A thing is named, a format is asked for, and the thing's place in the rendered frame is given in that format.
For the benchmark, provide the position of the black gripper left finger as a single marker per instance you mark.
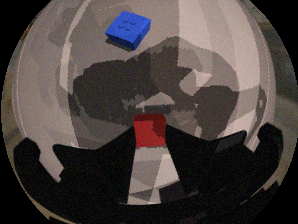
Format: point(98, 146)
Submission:
point(113, 162)

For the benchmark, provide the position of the red block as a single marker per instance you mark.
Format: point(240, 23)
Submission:
point(149, 130)

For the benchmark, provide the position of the blue block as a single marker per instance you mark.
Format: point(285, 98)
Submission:
point(128, 29)

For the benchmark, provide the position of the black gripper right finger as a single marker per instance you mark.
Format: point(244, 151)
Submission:
point(193, 157)

